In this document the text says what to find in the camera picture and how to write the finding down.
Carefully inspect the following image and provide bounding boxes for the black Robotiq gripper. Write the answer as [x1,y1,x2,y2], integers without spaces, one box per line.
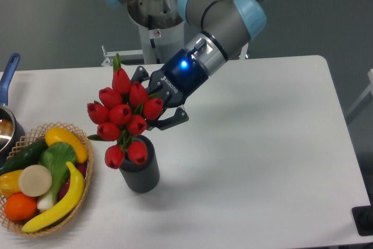
[131,49,209,131]

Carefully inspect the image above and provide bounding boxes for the red tulip bouquet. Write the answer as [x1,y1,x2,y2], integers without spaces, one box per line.
[87,55,164,169]

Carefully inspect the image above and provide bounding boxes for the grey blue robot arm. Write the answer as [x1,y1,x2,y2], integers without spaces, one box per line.
[105,0,266,130]

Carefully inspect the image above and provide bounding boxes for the dark grey ribbed vase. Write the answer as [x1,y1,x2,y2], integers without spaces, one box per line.
[119,135,160,193]

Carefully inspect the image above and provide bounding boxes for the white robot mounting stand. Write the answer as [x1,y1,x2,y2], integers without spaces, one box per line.
[100,21,251,68]

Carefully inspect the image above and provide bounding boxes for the dark red vegetable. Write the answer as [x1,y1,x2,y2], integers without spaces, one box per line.
[58,163,87,201]

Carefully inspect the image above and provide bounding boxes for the green bok choy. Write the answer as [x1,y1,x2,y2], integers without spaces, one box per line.
[37,142,77,212]

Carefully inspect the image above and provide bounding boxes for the woven wicker basket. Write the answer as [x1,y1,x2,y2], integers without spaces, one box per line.
[0,121,95,239]

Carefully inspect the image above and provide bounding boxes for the green cucumber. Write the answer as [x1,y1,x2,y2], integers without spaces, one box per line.
[1,139,48,175]

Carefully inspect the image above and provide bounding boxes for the yellow banana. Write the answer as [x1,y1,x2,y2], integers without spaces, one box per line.
[22,162,85,233]

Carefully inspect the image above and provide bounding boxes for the beige round disc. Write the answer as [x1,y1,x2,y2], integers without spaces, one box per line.
[18,164,52,197]

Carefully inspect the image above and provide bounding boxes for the yellow bell pepper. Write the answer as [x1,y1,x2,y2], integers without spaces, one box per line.
[1,170,23,197]

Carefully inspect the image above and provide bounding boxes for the orange fruit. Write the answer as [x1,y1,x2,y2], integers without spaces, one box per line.
[4,192,37,221]

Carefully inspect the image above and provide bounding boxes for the black device at edge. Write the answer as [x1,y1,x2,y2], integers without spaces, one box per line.
[351,205,372,236]

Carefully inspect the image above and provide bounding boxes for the blue handled steel pot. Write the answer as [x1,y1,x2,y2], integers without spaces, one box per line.
[1,53,25,167]

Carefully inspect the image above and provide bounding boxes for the white frame at right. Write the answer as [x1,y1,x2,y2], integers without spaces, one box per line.
[344,69,372,125]

